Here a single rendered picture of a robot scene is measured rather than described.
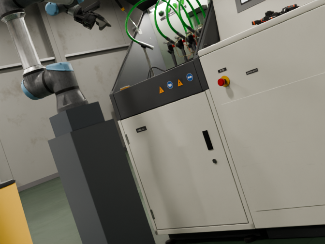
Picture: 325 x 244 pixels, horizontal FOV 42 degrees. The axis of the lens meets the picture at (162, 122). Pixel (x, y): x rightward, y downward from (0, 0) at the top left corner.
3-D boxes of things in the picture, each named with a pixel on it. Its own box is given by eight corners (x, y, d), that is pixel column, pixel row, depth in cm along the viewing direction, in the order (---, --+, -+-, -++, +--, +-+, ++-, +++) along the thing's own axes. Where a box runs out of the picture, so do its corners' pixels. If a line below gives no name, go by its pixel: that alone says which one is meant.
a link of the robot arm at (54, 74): (70, 86, 194) (60, 57, 194) (47, 95, 199) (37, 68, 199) (83, 84, 206) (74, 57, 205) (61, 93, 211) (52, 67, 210)
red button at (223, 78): (217, 89, 199) (214, 78, 199) (222, 87, 202) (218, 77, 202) (226, 86, 196) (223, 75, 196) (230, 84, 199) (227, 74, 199)
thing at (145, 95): (121, 119, 252) (112, 93, 251) (126, 117, 255) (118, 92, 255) (202, 91, 210) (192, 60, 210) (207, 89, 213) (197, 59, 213)
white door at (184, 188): (155, 230, 254) (119, 120, 252) (158, 228, 256) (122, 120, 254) (247, 223, 210) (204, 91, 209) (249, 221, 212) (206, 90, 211)
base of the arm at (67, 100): (66, 110, 192) (59, 88, 192) (52, 116, 203) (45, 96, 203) (94, 102, 202) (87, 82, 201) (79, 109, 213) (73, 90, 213)
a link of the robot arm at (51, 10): (57, -3, 231) (66, -7, 241) (41, 5, 235) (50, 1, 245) (64, 11, 234) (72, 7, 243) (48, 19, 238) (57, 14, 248)
